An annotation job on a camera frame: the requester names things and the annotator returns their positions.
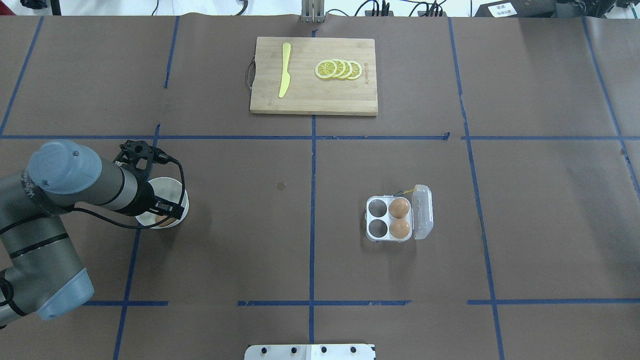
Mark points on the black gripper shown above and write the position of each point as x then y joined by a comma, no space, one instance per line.
145,198

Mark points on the brown egg from bowl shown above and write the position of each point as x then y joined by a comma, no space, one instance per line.
164,220

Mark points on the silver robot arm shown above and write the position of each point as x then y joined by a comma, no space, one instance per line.
47,276

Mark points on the clear plastic egg box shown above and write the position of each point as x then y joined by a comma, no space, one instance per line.
420,217

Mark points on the brown egg in box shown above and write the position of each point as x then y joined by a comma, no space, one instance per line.
399,208
400,229

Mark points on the black power box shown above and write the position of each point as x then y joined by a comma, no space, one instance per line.
517,9

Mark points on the white ceramic bowl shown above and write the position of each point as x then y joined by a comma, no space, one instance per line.
166,188

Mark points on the yellow plastic knife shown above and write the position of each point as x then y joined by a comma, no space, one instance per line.
285,79

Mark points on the wooden cutting board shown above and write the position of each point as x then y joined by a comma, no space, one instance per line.
308,95

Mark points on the yellow lemon slices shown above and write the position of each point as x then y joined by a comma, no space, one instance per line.
339,69

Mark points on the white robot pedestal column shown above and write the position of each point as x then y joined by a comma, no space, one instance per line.
327,351

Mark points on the aluminium frame post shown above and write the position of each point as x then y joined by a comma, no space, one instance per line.
313,11

